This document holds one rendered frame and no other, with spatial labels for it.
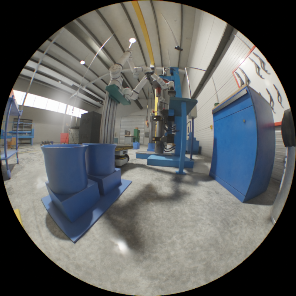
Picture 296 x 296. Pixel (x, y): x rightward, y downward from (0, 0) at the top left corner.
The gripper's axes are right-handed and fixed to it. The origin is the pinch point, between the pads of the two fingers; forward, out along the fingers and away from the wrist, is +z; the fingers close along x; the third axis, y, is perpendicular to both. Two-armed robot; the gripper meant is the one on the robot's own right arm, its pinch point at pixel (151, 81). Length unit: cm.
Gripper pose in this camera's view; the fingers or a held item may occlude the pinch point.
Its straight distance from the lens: 133.5
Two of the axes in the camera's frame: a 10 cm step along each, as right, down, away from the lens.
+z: 3.5, 9.2, 1.6
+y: -9.4, 3.5, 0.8
